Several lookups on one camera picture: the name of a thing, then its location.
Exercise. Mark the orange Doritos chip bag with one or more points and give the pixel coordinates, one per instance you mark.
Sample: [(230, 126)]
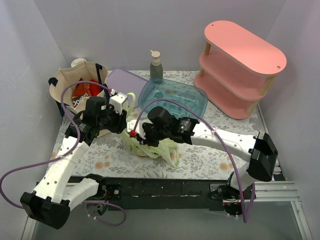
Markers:
[(85, 90)]

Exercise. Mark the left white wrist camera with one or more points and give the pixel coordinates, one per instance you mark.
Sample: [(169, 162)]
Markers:
[(119, 101)]

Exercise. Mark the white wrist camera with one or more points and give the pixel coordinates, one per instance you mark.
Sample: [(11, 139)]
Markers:
[(135, 129), (119, 101)]

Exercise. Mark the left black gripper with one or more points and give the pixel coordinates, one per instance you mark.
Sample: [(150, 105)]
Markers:
[(120, 121)]

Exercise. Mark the light green plastic grocery bag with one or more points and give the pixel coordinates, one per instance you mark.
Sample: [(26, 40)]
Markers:
[(167, 149)]

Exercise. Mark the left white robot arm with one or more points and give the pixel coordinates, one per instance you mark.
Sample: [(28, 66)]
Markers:
[(51, 202)]

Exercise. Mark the pink three-tier shelf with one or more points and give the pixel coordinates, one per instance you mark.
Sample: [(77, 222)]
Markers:
[(237, 68)]

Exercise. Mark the purple plastic lid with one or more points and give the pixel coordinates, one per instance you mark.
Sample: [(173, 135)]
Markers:
[(124, 81)]

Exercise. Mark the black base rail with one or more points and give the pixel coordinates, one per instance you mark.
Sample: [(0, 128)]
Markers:
[(164, 193)]

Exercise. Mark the blue transparent plastic tray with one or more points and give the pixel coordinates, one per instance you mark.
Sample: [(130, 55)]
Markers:
[(191, 97)]

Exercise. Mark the floral table mat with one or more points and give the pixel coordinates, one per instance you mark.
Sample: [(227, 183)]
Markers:
[(107, 156)]

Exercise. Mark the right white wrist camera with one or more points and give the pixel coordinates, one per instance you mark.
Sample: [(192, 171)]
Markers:
[(135, 129)]

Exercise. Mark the beige canvas tote bag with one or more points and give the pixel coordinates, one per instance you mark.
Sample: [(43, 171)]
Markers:
[(67, 78)]

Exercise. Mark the grey soap pump bottle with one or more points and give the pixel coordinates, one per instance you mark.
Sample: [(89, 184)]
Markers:
[(156, 68)]

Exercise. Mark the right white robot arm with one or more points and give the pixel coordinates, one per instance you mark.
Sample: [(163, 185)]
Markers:
[(258, 151)]

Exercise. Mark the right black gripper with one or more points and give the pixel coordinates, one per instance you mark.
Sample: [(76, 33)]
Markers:
[(148, 135)]

